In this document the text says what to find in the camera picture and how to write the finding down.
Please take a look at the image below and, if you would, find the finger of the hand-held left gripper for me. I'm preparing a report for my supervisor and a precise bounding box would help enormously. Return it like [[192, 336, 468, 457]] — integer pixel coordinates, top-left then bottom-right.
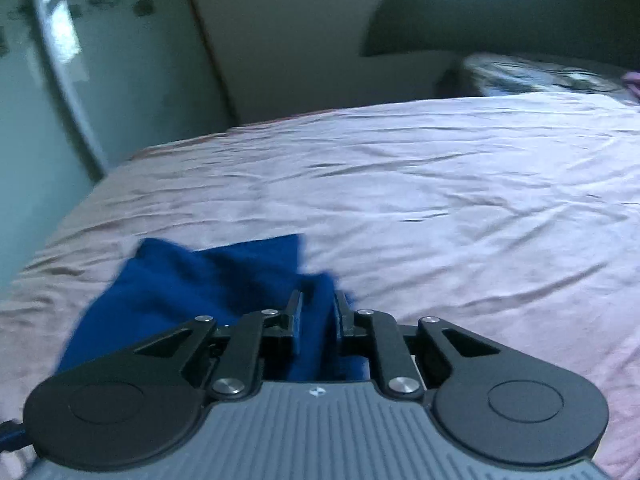
[[0, 420, 33, 457]]

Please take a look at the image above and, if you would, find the dark headboard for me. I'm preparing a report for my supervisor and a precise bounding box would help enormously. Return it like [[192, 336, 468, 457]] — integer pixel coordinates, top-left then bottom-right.
[[358, 0, 640, 86]]

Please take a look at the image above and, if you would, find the floral frosted glass wardrobe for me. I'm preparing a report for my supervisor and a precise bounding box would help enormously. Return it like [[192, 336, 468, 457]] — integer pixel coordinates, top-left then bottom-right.
[[0, 0, 236, 291]]

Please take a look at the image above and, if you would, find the blue sweater with rhinestone trim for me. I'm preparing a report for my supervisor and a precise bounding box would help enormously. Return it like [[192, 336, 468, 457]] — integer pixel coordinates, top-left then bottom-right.
[[55, 233, 372, 385]]

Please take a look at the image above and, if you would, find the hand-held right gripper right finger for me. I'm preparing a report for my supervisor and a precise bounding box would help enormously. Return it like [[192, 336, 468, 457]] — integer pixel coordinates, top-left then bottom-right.
[[332, 289, 502, 403]]

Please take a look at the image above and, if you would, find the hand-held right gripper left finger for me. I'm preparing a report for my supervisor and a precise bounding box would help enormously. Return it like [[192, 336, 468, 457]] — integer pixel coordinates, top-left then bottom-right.
[[134, 289, 305, 402]]

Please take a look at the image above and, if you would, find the pink bed sheet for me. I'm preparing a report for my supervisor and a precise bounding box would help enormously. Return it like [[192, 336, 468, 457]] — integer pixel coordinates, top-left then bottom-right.
[[0, 96, 640, 480]]

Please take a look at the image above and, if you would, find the quilted patterned pillow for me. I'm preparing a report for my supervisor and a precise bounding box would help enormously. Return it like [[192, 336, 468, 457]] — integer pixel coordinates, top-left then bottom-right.
[[439, 52, 640, 107]]

